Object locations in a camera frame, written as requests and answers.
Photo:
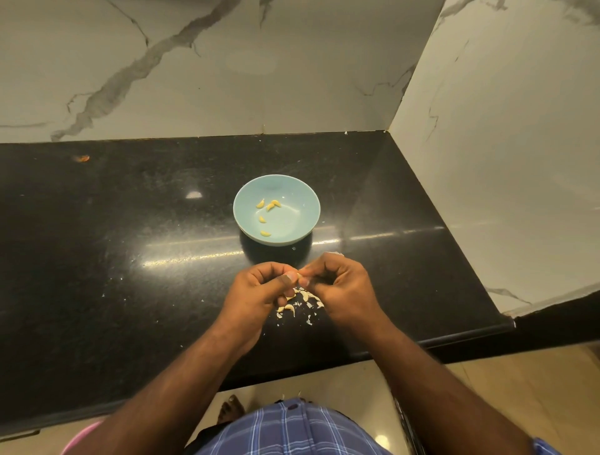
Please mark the person's left hand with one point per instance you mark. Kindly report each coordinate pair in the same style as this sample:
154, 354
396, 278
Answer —
247, 304

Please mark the light blue bowl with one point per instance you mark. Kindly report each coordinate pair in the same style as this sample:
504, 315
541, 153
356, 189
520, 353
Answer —
292, 222

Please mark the person's right hand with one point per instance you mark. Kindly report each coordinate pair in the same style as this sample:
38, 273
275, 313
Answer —
349, 291

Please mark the blue plaid shirt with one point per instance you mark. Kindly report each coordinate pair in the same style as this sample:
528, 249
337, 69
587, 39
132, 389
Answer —
295, 439

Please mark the person's left foot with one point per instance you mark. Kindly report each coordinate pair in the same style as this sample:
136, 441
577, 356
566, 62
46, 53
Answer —
231, 410

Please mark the pink plastic bucket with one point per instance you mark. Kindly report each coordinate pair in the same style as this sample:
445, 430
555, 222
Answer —
82, 439

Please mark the small orange scrap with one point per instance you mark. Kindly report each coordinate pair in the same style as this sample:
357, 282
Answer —
82, 158

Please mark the person's left forearm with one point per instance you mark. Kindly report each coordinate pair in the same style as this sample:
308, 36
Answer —
159, 411

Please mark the black cabinet trim strip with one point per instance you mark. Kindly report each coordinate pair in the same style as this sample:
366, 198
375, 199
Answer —
405, 433

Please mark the person's right forearm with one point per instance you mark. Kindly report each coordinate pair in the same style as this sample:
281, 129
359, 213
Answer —
448, 396

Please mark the pile of garlic skins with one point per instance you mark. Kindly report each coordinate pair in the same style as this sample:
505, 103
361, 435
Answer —
304, 302

